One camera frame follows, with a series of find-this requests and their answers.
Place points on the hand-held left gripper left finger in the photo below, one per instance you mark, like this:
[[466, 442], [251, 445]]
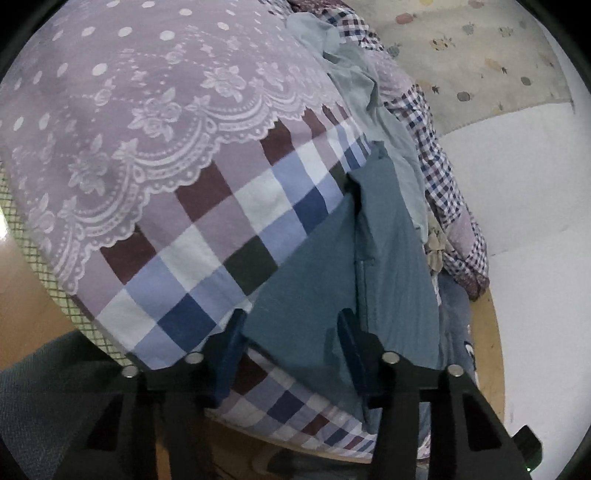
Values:
[[231, 350]]

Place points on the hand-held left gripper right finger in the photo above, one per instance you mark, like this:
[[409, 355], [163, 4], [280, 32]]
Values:
[[352, 355]]

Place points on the teal blue shirt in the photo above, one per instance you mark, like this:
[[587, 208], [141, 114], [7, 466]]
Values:
[[314, 286]]

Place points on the beige garment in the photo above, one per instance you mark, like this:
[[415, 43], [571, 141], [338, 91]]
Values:
[[436, 249]]

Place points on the green lattice mattress pad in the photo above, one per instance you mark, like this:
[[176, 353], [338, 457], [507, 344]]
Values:
[[60, 304]]

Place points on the person's grey-green clothing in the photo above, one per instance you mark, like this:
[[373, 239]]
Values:
[[46, 392]]

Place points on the bunched checkered quilt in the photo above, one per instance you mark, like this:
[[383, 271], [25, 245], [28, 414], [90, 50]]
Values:
[[438, 184]]

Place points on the checkered bed sheet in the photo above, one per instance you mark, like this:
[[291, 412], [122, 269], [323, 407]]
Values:
[[161, 138]]

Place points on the light grey-blue garment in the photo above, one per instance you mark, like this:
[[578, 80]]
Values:
[[360, 92]]

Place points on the pineapple print curtain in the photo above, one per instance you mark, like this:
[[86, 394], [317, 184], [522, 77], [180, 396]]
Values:
[[485, 60]]

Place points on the wooden bed frame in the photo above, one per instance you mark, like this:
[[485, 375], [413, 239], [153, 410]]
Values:
[[491, 350]]

